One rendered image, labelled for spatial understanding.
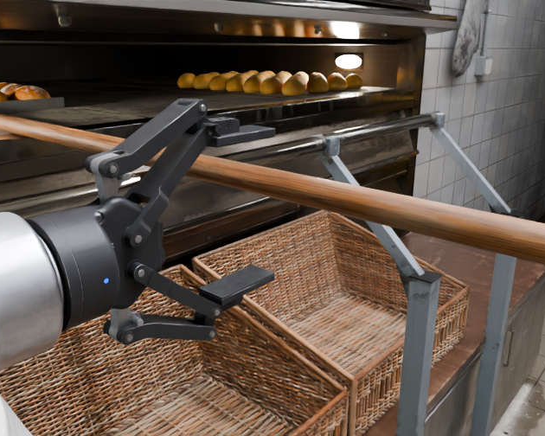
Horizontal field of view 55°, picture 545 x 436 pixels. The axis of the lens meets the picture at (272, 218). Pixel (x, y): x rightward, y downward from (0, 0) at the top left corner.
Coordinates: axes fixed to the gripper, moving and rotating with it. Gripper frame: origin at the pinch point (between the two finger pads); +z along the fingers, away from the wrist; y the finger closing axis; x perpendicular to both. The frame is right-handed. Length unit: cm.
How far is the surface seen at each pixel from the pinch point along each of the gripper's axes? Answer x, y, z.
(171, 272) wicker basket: -57, 35, 34
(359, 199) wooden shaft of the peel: 7.1, -0.7, 6.3
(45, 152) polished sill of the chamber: -61, 4, 10
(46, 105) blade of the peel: -100, 0, 30
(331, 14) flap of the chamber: -47, -22, 78
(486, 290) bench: -17, 61, 128
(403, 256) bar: -7, 21, 46
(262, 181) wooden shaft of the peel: -4.6, -0.5, 6.2
